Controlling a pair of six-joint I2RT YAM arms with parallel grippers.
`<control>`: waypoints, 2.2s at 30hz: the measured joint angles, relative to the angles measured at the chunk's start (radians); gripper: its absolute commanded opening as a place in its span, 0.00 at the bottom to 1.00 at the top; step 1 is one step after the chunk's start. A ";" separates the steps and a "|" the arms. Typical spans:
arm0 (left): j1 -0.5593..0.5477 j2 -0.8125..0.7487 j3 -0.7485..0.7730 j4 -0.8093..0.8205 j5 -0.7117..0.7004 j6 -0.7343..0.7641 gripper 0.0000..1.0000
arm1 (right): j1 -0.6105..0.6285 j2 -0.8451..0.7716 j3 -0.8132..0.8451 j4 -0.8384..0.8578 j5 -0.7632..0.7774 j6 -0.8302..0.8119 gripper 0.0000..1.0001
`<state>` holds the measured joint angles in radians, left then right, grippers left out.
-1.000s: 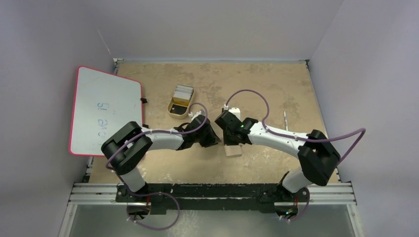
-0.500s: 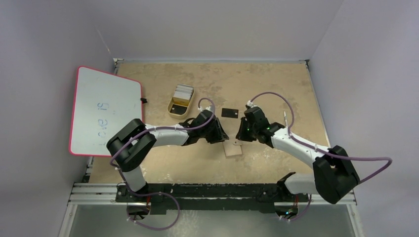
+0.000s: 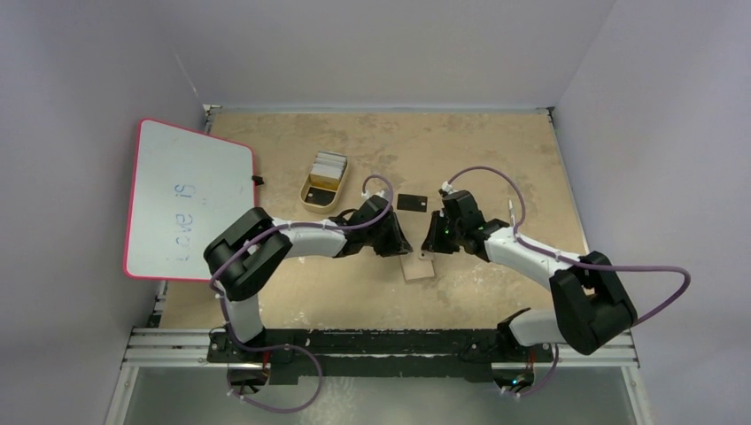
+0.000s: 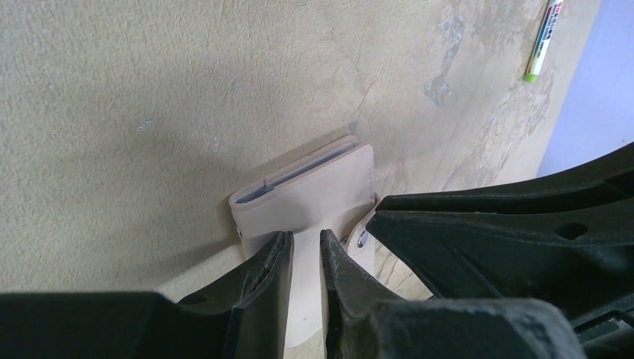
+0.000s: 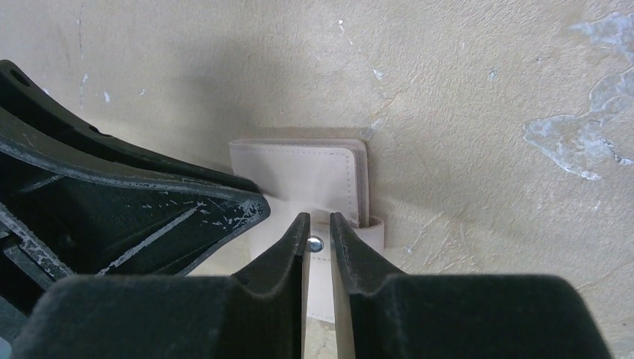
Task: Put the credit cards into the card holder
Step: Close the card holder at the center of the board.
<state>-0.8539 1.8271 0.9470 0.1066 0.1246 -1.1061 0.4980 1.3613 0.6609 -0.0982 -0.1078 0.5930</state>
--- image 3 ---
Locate beige leather card holder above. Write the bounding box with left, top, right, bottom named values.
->
left=399, top=251, right=435, bottom=282

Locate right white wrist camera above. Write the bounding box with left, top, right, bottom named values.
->
left=438, top=182, right=463, bottom=198

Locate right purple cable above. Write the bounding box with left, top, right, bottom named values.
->
left=439, top=166, right=693, bottom=400

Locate beige plastic tray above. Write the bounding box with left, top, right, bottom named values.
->
left=299, top=165, right=349, bottom=214

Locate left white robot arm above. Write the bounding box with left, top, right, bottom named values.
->
left=204, top=195, right=413, bottom=362

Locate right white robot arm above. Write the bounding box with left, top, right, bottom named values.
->
left=422, top=190, right=638, bottom=360

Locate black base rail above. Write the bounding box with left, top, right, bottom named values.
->
left=207, top=325, right=553, bottom=385

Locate aluminium frame rail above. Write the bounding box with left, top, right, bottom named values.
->
left=120, top=327, right=640, bottom=371

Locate white board with pink frame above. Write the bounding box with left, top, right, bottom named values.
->
left=123, top=119, right=256, bottom=282

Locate white green pen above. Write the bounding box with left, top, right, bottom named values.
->
left=507, top=198, right=516, bottom=227

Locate stack of cards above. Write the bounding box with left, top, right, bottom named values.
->
left=308, top=151, right=348, bottom=191

